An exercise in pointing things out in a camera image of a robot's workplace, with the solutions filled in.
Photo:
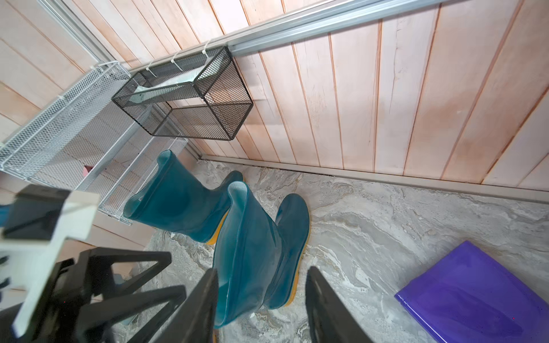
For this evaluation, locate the teal rain boot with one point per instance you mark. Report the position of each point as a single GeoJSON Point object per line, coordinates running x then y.
{"type": "Point", "coordinates": [174, 200]}
{"type": "Point", "coordinates": [257, 258]}

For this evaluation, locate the white wire mesh shelf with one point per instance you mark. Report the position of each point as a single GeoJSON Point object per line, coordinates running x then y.
{"type": "Point", "coordinates": [84, 127]}

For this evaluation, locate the black wire mesh basket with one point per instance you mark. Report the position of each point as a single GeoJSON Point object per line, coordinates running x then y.
{"type": "Point", "coordinates": [200, 96]}

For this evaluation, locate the lying purple rain boot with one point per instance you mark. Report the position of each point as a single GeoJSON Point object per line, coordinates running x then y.
{"type": "Point", "coordinates": [467, 296]}

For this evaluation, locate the pink eraser block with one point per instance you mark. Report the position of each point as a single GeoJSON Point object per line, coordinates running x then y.
{"type": "Point", "coordinates": [86, 170]}

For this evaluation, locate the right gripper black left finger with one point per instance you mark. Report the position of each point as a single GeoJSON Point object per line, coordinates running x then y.
{"type": "Point", "coordinates": [194, 320]}

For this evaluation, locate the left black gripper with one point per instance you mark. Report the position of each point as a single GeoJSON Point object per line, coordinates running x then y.
{"type": "Point", "coordinates": [65, 312]}

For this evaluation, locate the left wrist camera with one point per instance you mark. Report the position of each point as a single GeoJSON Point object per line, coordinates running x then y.
{"type": "Point", "coordinates": [34, 230]}

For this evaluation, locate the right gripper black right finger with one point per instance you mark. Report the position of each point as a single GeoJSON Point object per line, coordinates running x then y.
{"type": "Point", "coordinates": [329, 320]}

